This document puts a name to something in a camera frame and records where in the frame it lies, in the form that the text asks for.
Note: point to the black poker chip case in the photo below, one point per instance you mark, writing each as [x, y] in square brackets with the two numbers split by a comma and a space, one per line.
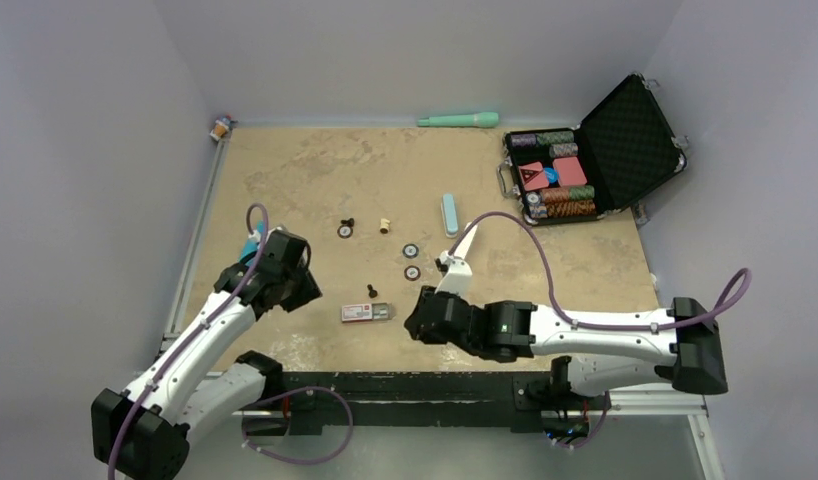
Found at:
[622, 151]

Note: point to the light blue white stapler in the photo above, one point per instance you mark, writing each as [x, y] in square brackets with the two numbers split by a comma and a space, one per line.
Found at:
[449, 215]

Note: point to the mint green microphone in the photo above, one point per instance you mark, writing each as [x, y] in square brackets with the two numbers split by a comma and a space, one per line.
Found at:
[482, 120]

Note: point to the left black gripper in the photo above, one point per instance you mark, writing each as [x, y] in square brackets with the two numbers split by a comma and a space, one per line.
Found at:
[308, 291]

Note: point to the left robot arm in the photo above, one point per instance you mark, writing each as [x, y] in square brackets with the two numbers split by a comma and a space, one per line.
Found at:
[147, 429]

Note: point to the blue marker pen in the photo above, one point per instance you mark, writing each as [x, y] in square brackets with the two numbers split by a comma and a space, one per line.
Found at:
[252, 243]

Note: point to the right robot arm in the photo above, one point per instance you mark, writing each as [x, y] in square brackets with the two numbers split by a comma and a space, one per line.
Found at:
[680, 345]

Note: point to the grey poker chip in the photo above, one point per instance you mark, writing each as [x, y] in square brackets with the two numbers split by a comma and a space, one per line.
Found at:
[410, 250]

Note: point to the brown poker chip left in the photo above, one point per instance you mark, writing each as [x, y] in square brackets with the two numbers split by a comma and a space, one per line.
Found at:
[345, 231]

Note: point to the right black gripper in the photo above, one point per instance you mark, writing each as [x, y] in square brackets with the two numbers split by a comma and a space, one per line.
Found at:
[410, 322]

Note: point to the small orange toy figure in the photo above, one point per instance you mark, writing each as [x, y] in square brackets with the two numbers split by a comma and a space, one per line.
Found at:
[223, 125]

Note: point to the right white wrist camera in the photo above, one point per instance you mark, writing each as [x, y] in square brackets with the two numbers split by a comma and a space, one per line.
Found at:
[456, 274]

